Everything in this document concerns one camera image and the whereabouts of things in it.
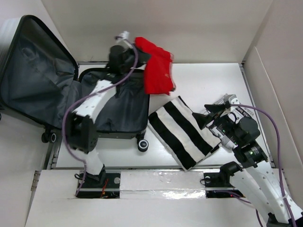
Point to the newspaper print cloth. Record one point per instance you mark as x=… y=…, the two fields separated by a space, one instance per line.
x=242 y=128

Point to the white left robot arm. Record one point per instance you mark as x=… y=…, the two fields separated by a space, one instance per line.
x=79 y=128

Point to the black white striped towel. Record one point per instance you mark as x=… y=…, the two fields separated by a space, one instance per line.
x=176 y=128

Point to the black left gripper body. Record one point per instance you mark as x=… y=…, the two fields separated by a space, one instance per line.
x=129 y=56

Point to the red shorts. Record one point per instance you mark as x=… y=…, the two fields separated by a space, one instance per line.
x=157 y=73

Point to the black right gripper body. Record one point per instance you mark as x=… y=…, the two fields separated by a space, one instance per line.
x=225 y=125

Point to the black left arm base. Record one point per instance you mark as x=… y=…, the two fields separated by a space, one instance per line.
x=92 y=189

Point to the open black suitcase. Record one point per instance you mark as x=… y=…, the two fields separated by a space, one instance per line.
x=40 y=80

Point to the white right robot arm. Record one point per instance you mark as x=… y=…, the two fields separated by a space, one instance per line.
x=251 y=173

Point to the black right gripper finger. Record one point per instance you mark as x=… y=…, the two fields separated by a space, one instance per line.
x=217 y=109
x=202 y=119

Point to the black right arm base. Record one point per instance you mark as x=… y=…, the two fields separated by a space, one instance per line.
x=215 y=187

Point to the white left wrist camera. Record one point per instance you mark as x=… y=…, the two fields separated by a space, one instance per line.
x=122 y=37

